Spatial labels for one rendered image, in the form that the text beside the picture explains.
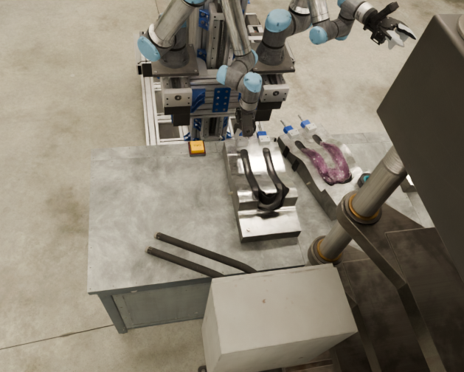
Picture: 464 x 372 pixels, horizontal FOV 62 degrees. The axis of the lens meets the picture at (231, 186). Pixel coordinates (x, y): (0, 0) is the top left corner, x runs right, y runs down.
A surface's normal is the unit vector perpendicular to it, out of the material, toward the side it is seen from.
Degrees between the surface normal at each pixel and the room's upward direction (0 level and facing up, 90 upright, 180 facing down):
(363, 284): 0
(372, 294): 0
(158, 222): 0
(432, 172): 90
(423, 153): 90
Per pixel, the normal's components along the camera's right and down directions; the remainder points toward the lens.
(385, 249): 0.11, -0.55
